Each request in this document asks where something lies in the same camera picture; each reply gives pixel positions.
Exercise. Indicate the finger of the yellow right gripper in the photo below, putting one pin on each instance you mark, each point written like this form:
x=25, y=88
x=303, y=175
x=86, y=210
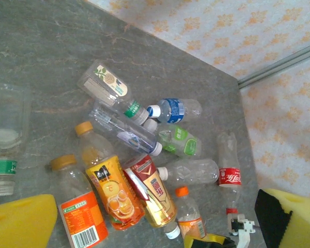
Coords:
x=209, y=242

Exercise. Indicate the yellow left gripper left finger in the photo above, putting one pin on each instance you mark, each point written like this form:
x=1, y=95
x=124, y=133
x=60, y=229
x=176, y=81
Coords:
x=20, y=224

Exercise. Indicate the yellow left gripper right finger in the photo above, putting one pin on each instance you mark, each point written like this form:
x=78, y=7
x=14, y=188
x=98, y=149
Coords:
x=299, y=222

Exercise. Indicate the small bottle orange cap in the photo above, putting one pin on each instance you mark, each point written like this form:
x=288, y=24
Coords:
x=189, y=214

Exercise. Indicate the orange barcode label bottle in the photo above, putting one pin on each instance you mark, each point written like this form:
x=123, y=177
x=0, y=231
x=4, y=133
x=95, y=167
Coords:
x=80, y=211

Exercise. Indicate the red label cola bottle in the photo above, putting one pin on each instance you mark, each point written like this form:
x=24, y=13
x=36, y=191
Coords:
x=230, y=178

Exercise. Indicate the clear bottle white cap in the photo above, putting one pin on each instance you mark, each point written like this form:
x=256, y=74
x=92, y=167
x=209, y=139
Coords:
x=193, y=171

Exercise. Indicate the red gold label bottle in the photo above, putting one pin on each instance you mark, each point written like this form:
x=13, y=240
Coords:
x=155, y=193

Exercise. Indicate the capless clear bottle green band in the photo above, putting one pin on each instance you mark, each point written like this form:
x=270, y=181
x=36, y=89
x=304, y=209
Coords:
x=5, y=144

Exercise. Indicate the orange juice bottle yellow cap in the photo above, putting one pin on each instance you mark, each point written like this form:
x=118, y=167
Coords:
x=116, y=191

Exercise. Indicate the green label bottle white cap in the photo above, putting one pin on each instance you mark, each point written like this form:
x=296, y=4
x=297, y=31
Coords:
x=182, y=142

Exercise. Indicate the blue label water bottle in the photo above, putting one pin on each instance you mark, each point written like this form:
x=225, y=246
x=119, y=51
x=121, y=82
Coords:
x=173, y=111

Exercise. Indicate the clear bottle blue print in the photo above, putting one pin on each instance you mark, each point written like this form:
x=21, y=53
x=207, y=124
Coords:
x=124, y=131

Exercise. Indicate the square clear bottle plant label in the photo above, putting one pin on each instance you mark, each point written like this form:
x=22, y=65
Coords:
x=103, y=82

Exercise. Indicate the aluminium frame post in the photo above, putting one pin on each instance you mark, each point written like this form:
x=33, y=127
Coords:
x=279, y=64

